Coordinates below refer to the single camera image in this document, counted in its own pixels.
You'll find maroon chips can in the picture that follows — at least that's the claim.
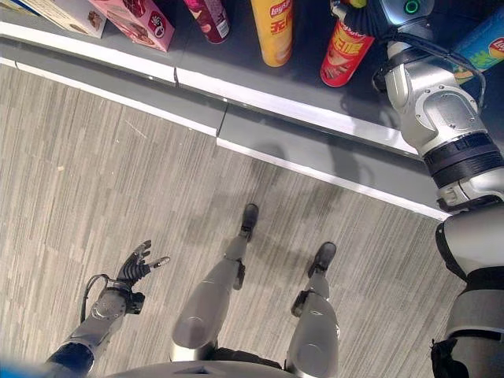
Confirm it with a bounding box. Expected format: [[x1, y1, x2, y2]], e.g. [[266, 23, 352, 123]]
[[182, 0, 232, 45]]

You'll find grey shelf board white edge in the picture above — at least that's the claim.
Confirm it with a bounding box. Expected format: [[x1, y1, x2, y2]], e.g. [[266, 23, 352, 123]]
[[0, 0, 504, 157], [0, 37, 452, 222]]

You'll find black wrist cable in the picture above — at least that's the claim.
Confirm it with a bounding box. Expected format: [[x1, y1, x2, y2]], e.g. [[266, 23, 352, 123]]
[[80, 273, 119, 324], [372, 32, 487, 109]]

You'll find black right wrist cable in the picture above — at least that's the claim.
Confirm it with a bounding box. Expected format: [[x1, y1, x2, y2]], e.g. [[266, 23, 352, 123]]
[[372, 32, 487, 109]]

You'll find yellow Lay's chips can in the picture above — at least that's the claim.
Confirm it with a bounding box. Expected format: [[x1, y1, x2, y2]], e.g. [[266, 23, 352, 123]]
[[250, 0, 295, 68]]

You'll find robot left leg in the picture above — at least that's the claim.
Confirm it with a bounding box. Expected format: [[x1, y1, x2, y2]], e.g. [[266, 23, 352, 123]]
[[169, 202, 260, 362]]

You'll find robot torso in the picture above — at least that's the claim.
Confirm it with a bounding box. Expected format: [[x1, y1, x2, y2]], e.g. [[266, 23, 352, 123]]
[[98, 346, 291, 378]]

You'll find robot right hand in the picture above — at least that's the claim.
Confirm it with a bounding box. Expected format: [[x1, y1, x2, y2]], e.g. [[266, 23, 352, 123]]
[[329, 0, 395, 42]]

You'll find robot leg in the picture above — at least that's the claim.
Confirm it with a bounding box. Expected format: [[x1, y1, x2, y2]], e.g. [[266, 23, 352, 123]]
[[169, 202, 260, 362], [284, 241, 341, 378]]

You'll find red Lay's chips can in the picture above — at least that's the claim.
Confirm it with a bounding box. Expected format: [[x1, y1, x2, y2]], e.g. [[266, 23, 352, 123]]
[[320, 20, 376, 88]]

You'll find pink snack box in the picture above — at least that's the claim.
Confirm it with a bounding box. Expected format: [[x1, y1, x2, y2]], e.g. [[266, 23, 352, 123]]
[[87, 0, 176, 53]]

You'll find blue Lay's chips can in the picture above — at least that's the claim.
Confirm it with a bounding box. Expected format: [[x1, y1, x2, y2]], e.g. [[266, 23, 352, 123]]
[[451, 5, 504, 86]]

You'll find robot right leg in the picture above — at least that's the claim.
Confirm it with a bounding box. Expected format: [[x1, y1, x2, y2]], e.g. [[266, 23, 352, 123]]
[[284, 241, 341, 378]]

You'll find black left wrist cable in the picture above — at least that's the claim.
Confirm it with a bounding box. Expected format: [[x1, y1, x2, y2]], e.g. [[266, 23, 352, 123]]
[[80, 273, 119, 324]]

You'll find beige snack box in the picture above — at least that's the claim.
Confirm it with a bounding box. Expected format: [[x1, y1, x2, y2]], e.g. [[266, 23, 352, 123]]
[[17, 0, 108, 39]]

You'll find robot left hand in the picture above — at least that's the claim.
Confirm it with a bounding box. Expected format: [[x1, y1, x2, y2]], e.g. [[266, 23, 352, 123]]
[[116, 239, 172, 287]]

